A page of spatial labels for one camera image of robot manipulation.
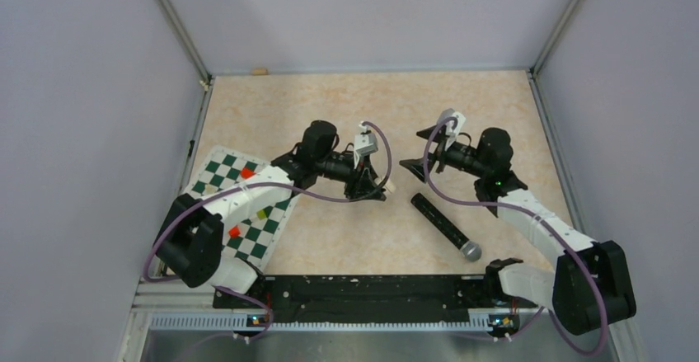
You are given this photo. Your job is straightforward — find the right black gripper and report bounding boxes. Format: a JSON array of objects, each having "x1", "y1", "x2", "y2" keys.
[{"x1": 401, "y1": 125, "x2": 489, "y2": 182}]

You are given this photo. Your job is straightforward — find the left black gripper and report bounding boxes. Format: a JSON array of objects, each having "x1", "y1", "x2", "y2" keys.
[{"x1": 315, "y1": 149, "x2": 386, "y2": 200}]

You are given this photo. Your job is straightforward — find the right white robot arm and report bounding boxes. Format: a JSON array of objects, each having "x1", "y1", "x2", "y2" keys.
[{"x1": 399, "y1": 127, "x2": 637, "y2": 335}]

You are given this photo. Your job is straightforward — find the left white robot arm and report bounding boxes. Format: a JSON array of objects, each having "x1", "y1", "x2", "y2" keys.
[{"x1": 147, "y1": 120, "x2": 391, "y2": 307}]

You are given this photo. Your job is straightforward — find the black microphone grey head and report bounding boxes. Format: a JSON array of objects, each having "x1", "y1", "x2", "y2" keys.
[{"x1": 410, "y1": 193, "x2": 482, "y2": 262}]

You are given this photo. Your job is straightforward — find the green white chessboard mat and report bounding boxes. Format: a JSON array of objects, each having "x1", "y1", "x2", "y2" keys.
[{"x1": 185, "y1": 145, "x2": 298, "y2": 270}]

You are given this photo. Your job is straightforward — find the tan wooden cylinder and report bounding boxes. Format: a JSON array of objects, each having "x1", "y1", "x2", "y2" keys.
[{"x1": 204, "y1": 185, "x2": 217, "y2": 195}]

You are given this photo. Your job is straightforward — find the small wooden cork piece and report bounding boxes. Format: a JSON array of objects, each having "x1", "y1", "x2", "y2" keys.
[{"x1": 251, "y1": 68, "x2": 269, "y2": 76}]

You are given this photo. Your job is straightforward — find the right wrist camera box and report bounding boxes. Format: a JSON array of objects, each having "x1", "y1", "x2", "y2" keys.
[{"x1": 438, "y1": 108, "x2": 467, "y2": 149}]

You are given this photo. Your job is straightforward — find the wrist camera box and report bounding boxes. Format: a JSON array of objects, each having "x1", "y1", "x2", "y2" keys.
[
  {"x1": 438, "y1": 108, "x2": 467, "y2": 149},
  {"x1": 353, "y1": 125, "x2": 378, "y2": 160}
]

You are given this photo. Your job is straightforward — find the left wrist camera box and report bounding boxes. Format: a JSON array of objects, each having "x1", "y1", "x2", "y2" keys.
[{"x1": 353, "y1": 125, "x2": 378, "y2": 160}]

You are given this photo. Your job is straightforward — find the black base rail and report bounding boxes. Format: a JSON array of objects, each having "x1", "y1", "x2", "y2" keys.
[{"x1": 213, "y1": 275, "x2": 539, "y2": 327}]

